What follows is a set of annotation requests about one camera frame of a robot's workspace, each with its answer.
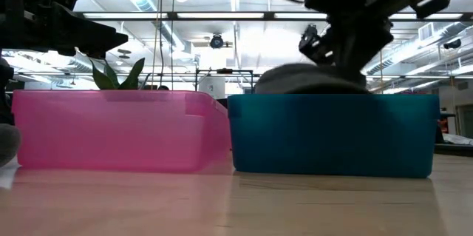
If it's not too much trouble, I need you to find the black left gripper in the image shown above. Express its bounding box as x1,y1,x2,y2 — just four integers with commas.
0,0,129,59

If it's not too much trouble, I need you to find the dark gray cap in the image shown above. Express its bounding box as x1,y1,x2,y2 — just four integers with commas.
0,123,22,169
254,63,370,95

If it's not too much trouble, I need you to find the green snake plant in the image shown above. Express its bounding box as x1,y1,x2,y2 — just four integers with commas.
90,57,146,91

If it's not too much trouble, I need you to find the blue plastic bin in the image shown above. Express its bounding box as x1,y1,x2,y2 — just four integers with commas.
227,93,441,178

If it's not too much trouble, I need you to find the pink translucent plastic bin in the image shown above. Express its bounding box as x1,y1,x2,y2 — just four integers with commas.
10,90,233,173

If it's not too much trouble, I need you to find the white background box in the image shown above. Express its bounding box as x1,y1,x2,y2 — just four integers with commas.
198,76,226,100

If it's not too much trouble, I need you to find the thin hanging cable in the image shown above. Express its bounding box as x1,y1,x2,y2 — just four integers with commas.
169,0,175,91
151,0,164,91

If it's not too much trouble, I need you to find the black overhead camera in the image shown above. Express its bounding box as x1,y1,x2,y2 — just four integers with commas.
209,34,225,50

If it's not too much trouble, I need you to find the black overhead frame bar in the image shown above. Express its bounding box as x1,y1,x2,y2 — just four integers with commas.
73,11,473,21

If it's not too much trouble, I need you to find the black background stand frame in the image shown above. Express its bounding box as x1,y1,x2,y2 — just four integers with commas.
194,67,255,95

